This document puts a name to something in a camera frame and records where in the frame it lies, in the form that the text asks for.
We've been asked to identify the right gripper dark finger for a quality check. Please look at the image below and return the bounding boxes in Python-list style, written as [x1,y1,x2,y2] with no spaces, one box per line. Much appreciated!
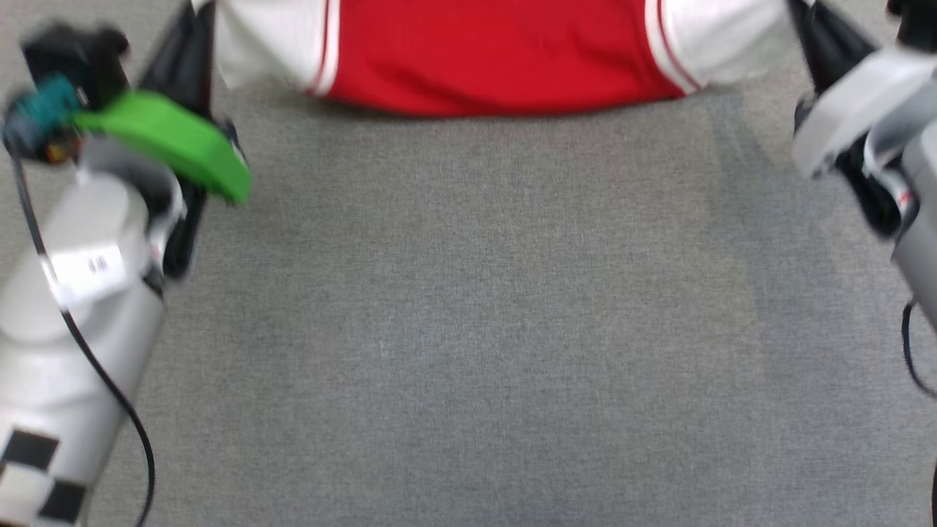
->
[786,0,877,94]

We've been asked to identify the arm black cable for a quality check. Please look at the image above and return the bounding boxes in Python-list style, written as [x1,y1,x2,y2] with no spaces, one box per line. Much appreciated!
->
[900,299,937,400]
[4,139,157,527]

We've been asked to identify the left teal cable connector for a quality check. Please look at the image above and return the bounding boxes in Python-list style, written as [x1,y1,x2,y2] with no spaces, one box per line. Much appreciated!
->
[2,73,83,151]

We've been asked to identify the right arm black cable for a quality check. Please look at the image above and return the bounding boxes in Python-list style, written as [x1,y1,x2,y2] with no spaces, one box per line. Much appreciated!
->
[900,299,937,400]

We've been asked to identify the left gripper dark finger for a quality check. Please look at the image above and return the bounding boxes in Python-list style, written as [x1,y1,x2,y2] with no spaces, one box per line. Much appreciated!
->
[138,0,217,112]

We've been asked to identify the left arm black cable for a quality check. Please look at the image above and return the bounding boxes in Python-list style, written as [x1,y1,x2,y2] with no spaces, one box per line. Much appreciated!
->
[4,139,157,527]

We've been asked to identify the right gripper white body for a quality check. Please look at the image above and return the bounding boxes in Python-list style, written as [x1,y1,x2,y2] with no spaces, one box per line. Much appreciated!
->
[792,48,937,239]

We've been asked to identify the red and white jersey shirt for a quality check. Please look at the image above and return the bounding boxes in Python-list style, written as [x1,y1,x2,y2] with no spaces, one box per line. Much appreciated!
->
[192,0,806,119]

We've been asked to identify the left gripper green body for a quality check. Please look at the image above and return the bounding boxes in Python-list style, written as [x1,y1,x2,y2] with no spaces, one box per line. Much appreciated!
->
[72,89,253,280]

